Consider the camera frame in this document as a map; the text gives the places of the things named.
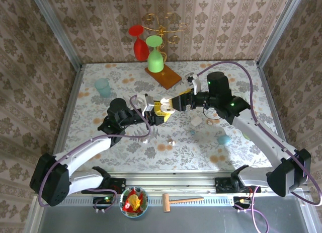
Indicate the teal plastic cup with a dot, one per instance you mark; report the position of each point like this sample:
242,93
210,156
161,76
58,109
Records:
103,88

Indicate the aluminium table edge rail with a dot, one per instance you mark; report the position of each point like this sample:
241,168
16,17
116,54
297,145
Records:
271,92
72,97

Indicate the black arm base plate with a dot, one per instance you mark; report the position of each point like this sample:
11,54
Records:
220,185
119,185

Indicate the small black connector board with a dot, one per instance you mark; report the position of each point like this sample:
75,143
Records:
239,200
100,200

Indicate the red and yellow wrappers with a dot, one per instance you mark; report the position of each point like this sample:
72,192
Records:
133,201

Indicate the gold glass rack stand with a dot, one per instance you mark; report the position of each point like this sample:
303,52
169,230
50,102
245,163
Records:
168,78

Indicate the red plastic wine glass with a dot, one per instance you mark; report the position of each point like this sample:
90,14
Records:
140,50

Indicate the aluminium corner post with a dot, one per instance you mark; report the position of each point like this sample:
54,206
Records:
279,29
60,34

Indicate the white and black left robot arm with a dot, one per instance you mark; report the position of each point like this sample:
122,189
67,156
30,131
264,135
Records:
85,151

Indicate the aluminium mounting rail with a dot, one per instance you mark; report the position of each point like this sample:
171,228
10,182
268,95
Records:
176,182

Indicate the glass bowl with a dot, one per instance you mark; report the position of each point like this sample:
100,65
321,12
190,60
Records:
122,205

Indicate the wooden mallet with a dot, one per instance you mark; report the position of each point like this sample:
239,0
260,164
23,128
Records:
166,202

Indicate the white earbud charging case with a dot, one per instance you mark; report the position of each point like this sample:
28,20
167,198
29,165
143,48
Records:
196,121

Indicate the blue earbud charging case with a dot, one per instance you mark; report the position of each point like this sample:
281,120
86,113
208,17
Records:
224,140

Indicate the green plastic wine glass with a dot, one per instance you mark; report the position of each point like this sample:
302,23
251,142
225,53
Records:
154,62

